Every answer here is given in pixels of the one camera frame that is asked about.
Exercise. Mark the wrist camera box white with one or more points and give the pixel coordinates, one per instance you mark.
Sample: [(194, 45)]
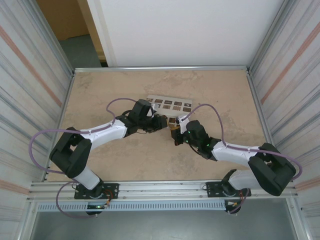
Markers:
[(182, 123), (153, 110)]

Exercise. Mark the white box with brown tiles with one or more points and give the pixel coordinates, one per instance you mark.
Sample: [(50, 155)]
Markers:
[(175, 103)]

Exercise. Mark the brown cardboard panel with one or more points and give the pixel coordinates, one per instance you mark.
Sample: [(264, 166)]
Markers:
[(62, 20)]

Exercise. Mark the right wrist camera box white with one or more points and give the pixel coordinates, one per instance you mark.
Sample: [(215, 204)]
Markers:
[(182, 123)]

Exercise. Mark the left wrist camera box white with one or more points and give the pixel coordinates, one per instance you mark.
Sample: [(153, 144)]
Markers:
[(153, 110)]

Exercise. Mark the small black controller board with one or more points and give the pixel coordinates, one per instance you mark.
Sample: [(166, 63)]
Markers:
[(232, 206), (96, 207)]

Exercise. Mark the aluminium mounting rail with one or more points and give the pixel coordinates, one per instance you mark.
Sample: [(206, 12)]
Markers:
[(162, 190)]

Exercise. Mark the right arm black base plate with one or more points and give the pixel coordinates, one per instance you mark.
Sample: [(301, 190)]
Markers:
[(215, 187)]

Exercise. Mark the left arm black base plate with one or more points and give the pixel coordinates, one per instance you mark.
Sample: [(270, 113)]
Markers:
[(111, 190)]

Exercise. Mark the aluminium table edge bar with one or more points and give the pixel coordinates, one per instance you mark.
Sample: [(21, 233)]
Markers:
[(162, 69), (260, 110), (67, 100)]

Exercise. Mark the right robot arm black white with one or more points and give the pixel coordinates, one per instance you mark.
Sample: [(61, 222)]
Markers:
[(272, 175)]

